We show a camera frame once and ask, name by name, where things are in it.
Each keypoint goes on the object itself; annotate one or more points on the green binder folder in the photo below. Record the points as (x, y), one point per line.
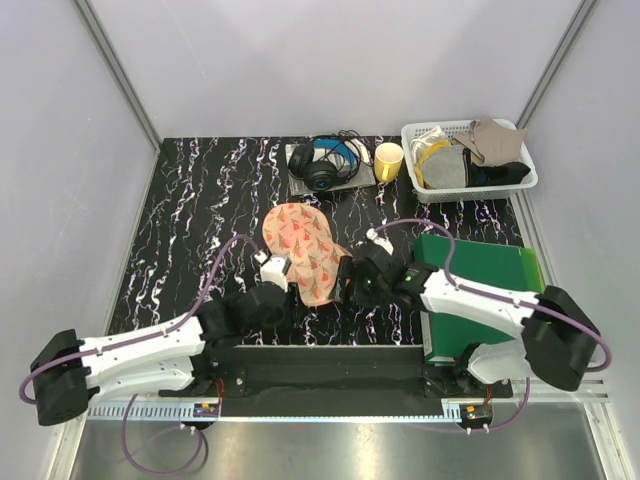
(445, 337)

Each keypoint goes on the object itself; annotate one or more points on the black over-ear headphones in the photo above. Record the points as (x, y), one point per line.
(327, 161)

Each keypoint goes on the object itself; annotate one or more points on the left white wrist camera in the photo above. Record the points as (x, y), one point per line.
(273, 268)

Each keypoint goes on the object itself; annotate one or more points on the black cloth in basket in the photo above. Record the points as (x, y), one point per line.
(511, 173)

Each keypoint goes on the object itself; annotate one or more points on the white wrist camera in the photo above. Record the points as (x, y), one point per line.
(378, 240)
(273, 268)

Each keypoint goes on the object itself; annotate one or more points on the grey book under headphones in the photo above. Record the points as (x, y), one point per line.
(364, 179)

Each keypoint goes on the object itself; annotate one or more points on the white packet in basket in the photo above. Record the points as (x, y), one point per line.
(428, 138)

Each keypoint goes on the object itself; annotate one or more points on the grey cloth in basket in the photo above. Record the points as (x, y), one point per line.
(445, 169)

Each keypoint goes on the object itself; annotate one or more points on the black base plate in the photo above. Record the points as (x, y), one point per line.
(338, 382)

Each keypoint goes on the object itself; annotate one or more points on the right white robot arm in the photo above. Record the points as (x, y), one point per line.
(551, 337)

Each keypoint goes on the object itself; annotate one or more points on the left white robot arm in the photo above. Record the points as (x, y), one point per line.
(174, 358)

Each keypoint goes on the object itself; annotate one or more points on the yellow mug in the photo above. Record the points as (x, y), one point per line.
(388, 160)

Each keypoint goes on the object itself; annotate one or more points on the yellow cloth in basket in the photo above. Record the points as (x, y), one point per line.
(416, 162)

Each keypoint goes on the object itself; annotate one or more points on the beige cloth in basket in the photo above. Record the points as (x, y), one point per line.
(490, 143)

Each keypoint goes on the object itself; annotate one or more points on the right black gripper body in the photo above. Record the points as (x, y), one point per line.
(369, 292)

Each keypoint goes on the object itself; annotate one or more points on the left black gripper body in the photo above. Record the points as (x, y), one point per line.
(275, 321)

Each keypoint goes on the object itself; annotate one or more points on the white plastic basket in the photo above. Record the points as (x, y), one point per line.
(452, 127)

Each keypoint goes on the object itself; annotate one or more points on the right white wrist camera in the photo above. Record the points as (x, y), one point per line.
(378, 240)

